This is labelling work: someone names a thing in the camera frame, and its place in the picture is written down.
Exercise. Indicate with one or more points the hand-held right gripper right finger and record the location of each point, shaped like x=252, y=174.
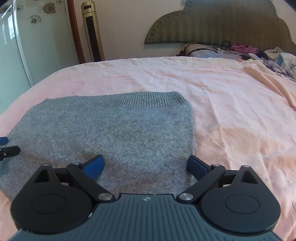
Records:
x=196, y=166

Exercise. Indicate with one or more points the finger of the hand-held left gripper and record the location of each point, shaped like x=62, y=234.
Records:
x=10, y=151
x=3, y=140

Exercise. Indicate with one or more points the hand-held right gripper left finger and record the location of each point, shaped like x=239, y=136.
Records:
x=93, y=166

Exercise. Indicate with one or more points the grey sweater with navy sleeves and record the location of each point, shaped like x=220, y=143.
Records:
x=115, y=132

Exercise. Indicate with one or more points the pile of light printed clothes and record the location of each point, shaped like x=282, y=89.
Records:
x=284, y=61

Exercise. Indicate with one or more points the pink blanket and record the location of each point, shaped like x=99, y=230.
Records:
x=242, y=115

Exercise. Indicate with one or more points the floral glass wardrobe door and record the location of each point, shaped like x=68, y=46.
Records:
x=34, y=58

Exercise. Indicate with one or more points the purple cloth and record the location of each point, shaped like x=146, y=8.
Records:
x=246, y=48

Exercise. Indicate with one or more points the dark navy cloth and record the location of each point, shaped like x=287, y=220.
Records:
x=261, y=54

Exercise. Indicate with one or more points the gold tower fan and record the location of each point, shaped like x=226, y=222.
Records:
x=92, y=32

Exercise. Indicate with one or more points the olive padded headboard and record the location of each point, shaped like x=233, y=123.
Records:
x=219, y=20

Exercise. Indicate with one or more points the brown wooden door frame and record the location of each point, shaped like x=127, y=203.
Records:
x=77, y=34

